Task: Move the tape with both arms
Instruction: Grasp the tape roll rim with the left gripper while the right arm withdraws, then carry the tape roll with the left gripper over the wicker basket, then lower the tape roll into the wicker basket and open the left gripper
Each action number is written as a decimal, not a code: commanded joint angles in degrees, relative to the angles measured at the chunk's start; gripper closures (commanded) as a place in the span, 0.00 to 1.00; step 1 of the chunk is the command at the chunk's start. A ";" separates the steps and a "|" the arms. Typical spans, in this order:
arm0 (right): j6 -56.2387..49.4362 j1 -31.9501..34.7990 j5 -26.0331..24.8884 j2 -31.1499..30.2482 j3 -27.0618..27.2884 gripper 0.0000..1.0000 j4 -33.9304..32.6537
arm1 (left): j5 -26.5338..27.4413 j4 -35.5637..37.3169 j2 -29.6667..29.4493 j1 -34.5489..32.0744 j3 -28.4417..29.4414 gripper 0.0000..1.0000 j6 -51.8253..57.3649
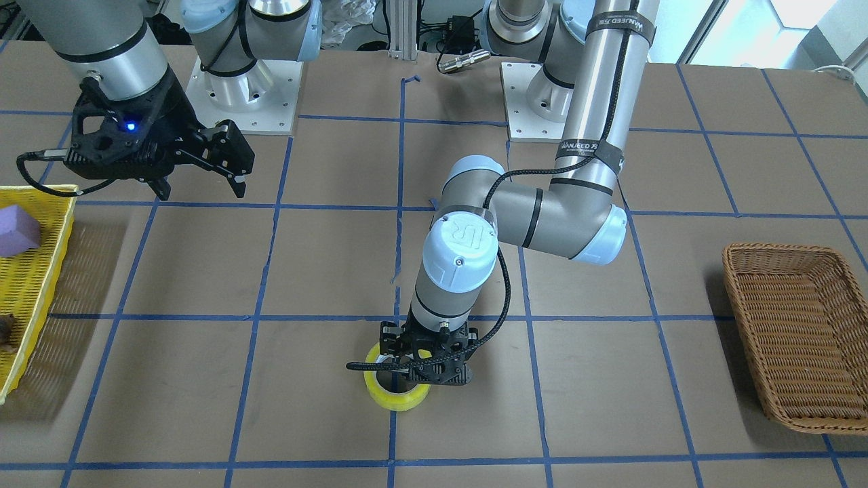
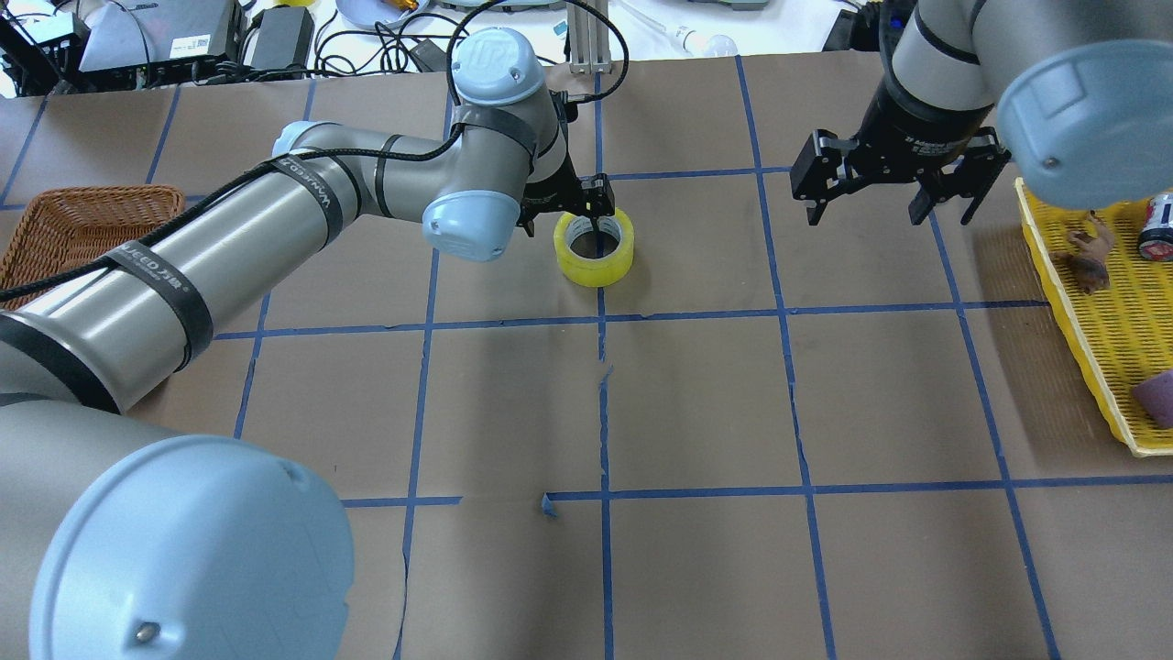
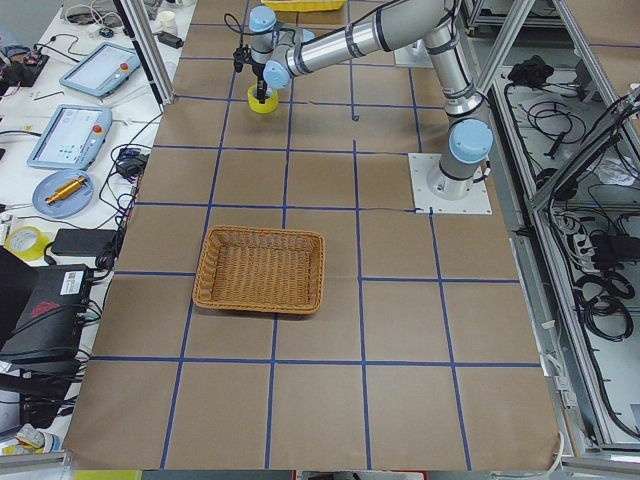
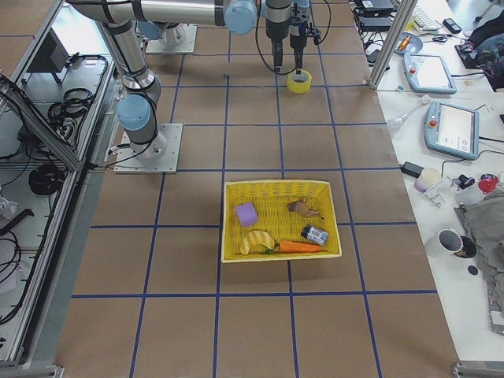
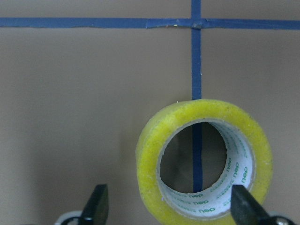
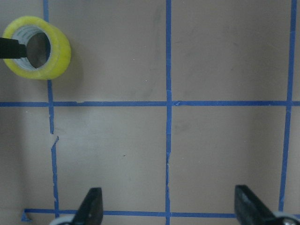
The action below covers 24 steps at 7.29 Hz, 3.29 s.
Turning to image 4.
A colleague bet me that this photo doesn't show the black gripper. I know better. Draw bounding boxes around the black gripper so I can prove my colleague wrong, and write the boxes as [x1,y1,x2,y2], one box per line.
[263,0,310,74]

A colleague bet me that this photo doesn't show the yellow tape roll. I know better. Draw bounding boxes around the yellow tape roll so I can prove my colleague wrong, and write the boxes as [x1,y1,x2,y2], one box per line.
[287,69,313,95]

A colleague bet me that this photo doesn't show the brass cylinder tool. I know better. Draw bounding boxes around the brass cylinder tool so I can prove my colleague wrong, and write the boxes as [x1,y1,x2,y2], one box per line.
[397,35,411,51]

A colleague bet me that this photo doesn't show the blue plate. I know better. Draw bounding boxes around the blue plate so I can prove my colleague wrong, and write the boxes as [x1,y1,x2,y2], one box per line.
[394,32,424,55]

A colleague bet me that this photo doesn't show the light bulb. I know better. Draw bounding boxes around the light bulb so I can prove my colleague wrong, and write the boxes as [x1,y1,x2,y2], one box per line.
[387,113,409,135]

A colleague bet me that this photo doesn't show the upper teach pendant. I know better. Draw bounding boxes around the upper teach pendant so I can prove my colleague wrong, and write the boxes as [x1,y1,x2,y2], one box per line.
[402,53,457,95]

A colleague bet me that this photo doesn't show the teach pendant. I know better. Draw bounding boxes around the teach pendant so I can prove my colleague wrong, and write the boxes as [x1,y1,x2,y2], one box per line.
[402,53,457,95]
[424,102,480,161]

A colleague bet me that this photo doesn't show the yellow plastic basket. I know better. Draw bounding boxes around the yellow plastic basket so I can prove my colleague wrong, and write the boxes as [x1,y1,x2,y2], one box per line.
[220,180,342,263]

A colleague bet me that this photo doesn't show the brown toy animal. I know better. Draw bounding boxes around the brown toy animal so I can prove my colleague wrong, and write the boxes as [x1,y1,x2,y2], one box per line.
[287,201,324,220]

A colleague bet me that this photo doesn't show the purple foam block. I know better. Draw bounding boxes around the purple foam block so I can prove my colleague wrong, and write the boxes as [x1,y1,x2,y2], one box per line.
[235,202,258,228]

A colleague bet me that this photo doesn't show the lower teach pendant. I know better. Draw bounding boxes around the lower teach pendant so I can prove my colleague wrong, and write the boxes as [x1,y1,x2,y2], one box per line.
[424,102,480,161]

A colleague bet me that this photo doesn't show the white paper cup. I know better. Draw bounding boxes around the white paper cup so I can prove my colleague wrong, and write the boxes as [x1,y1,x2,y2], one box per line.
[414,168,441,192]

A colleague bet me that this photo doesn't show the small dark can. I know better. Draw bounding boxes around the small dark can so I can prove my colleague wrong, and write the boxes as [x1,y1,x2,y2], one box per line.
[301,224,328,246]

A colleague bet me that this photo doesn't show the yellow toy banana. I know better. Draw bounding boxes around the yellow toy banana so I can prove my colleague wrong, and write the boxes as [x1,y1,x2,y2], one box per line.
[240,230,276,255]

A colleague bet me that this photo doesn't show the orange toy carrot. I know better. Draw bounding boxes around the orange toy carrot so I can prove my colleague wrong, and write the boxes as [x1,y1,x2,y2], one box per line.
[265,240,322,254]

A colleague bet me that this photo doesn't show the grey cloth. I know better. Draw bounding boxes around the grey cloth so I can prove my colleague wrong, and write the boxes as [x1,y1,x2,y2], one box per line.
[454,195,503,313]

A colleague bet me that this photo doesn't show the aluminium frame post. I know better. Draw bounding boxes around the aluminium frame post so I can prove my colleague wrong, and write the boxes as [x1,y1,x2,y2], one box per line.
[369,0,417,90]

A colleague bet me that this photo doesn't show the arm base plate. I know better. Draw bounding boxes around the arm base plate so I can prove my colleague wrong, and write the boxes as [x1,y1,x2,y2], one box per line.
[146,24,197,55]
[113,123,183,174]

